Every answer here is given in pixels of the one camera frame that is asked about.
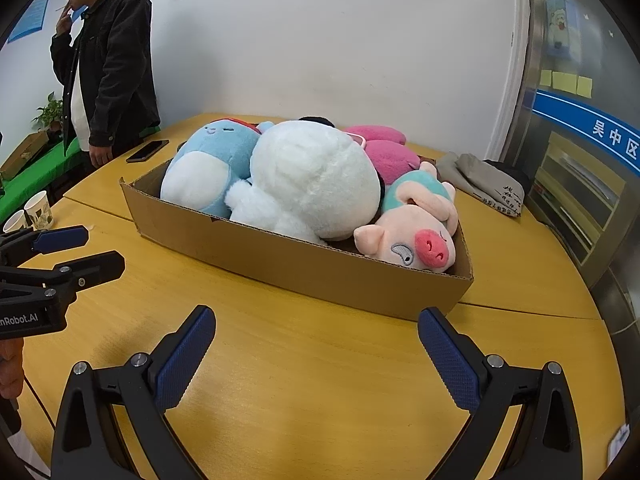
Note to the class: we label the green tablecloth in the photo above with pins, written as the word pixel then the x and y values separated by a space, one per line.
pixel 20 192

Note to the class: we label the blue wall poster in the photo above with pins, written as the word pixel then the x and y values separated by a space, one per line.
pixel 35 10

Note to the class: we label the person's left hand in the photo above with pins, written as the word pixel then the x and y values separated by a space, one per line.
pixel 10 367

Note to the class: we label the white power strip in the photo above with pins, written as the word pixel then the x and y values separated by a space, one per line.
pixel 480 185

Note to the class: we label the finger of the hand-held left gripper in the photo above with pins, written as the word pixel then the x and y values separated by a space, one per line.
pixel 97 265
pixel 62 239

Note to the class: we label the pink pig plush toy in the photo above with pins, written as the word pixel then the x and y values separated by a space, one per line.
pixel 417 232

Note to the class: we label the polar bear poster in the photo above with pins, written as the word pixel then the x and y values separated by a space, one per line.
pixel 562 27

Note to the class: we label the potted green plant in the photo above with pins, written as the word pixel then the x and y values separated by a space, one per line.
pixel 49 112

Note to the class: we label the small flat cardboard box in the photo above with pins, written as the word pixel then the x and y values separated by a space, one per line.
pixel 22 155

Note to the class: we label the black smartphone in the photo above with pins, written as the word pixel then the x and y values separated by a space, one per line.
pixel 147 151

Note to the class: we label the printed paper cup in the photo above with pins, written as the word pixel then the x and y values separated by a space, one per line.
pixel 14 221
pixel 39 210

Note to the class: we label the white plush toy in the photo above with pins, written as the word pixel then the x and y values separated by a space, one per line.
pixel 310 175

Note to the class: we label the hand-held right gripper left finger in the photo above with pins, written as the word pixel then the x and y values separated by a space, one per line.
pixel 184 362

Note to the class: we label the blue plush toy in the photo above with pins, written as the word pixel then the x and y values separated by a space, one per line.
pixel 210 162

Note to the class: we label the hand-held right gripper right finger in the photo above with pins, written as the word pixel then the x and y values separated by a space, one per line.
pixel 451 362

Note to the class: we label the blue door banner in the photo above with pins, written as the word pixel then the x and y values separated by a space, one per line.
pixel 585 122

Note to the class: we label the yellow sticky note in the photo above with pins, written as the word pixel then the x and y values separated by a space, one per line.
pixel 564 82
pixel 584 87
pixel 546 78

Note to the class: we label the metal framed glass door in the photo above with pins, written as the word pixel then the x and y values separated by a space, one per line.
pixel 570 200

